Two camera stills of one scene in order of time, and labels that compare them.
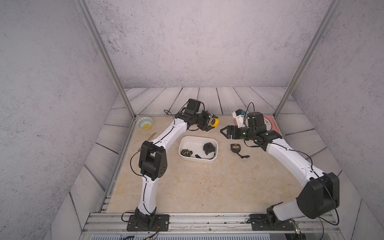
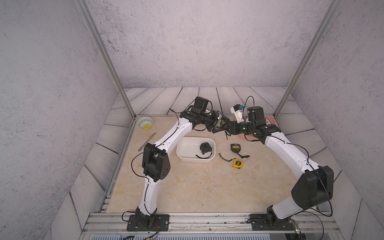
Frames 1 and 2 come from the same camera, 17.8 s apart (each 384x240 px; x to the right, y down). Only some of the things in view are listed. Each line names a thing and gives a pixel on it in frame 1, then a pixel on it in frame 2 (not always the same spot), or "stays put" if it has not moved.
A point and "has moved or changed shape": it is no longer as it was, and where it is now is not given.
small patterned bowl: (145, 122) stays put
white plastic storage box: (195, 144) stays put
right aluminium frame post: (325, 21) stays put
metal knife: (148, 140) stays put
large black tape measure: (208, 148) has moved or changed shape
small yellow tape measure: (214, 122) has moved or changed shape
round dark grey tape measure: (236, 148) stays put
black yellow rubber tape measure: (186, 152) → (223, 124)
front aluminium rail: (98, 223) stays put
